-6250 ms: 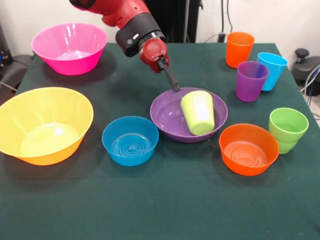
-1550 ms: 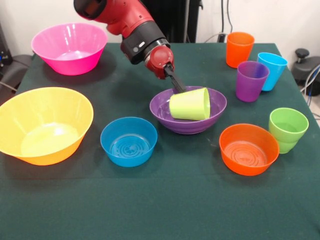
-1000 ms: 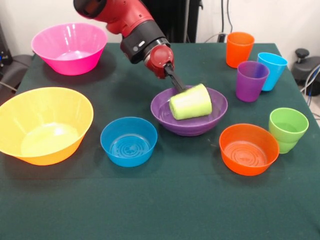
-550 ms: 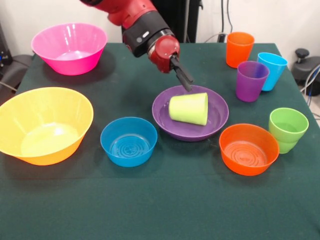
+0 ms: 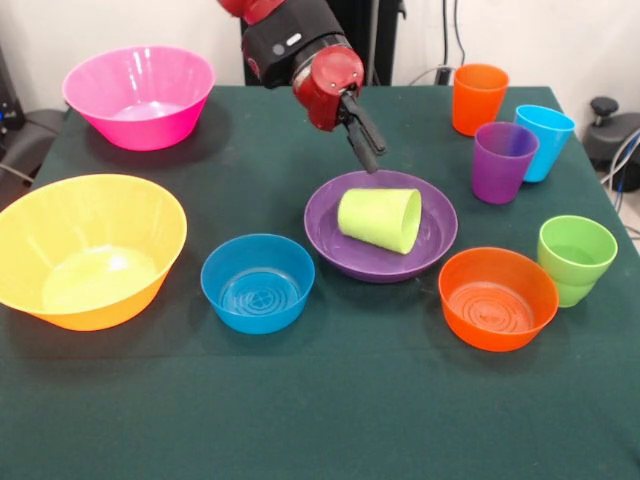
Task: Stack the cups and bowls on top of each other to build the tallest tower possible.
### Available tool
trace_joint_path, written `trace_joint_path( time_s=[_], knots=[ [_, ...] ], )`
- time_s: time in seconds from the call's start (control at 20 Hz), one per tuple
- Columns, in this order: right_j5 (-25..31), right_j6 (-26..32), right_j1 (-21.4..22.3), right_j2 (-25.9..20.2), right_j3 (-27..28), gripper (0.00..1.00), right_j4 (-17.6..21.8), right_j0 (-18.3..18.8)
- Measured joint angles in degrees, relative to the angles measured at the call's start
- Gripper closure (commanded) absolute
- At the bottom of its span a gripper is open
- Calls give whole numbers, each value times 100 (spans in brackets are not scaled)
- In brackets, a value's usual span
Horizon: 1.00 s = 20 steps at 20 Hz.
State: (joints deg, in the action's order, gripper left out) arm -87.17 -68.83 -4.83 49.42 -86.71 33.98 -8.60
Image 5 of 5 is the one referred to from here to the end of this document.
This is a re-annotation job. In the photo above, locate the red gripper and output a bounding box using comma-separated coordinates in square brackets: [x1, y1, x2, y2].
[292, 46, 389, 175]

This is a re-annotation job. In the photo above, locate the lime yellow cup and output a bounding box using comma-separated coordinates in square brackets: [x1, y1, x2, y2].
[337, 187, 423, 256]

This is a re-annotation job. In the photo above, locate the purple bowl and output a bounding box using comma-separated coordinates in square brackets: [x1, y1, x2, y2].
[303, 169, 459, 284]

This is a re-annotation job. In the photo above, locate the black computer tower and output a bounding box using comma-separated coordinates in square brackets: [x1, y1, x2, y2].
[0, 44, 26, 146]

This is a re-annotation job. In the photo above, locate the orange cup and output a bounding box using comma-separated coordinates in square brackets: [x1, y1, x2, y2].
[452, 63, 510, 137]

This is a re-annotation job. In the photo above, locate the purple cup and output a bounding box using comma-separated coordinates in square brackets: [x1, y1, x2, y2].
[471, 121, 540, 206]

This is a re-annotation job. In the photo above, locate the blue cup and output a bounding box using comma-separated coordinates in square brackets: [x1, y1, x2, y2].
[514, 104, 576, 184]

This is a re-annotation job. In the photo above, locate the small blue bowl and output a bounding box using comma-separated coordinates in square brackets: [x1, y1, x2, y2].
[200, 233, 317, 335]

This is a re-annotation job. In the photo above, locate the small orange bowl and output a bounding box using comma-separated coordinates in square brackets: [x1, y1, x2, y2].
[437, 246, 560, 353]

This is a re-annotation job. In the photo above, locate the green cup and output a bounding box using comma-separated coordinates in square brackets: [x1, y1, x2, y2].
[537, 215, 619, 289]
[549, 277, 600, 309]

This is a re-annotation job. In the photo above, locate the black equipment with knob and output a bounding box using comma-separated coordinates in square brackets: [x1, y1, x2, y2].
[583, 97, 640, 174]

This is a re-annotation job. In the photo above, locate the dark green tablecloth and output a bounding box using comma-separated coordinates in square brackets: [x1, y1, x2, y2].
[0, 84, 640, 480]

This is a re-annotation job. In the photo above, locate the large pink bowl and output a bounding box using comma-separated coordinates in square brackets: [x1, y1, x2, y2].
[61, 44, 217, 152]

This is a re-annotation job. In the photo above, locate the large orange yellow bowl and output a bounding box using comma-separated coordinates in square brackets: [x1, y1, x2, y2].
[0, 173, 189, 332]

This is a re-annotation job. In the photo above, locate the white cable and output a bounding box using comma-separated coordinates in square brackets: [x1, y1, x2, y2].
[407, 64, 444, 87]

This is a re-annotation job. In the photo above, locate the black cable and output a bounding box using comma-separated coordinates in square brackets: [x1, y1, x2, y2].
[442, 0, 451, 69]
[453, 0, 470, 67]

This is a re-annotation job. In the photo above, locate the blue cable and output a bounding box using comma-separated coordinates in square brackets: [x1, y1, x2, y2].
[602, 127, 640, 211]

